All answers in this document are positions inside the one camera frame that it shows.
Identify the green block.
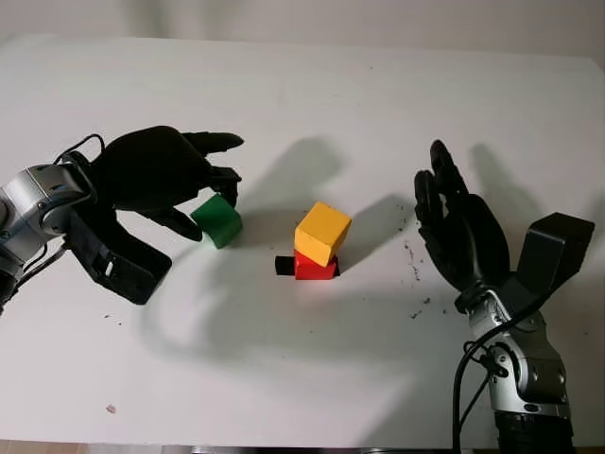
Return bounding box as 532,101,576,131
190,192,244,250

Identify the yellow block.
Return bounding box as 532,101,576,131
294,201,354,266

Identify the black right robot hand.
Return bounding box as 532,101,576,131
413,139,511,297

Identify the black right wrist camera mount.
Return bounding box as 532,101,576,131
500,212,596,323

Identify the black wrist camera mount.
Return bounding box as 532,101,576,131
500,212,596,323
65,207,172,307

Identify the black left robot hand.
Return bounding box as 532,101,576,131
89,125,245,243

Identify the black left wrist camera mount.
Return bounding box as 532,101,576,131
65,207,172,307

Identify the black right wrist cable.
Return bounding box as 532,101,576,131
452,306,538,454

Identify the red block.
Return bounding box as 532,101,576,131
294,249,339,281

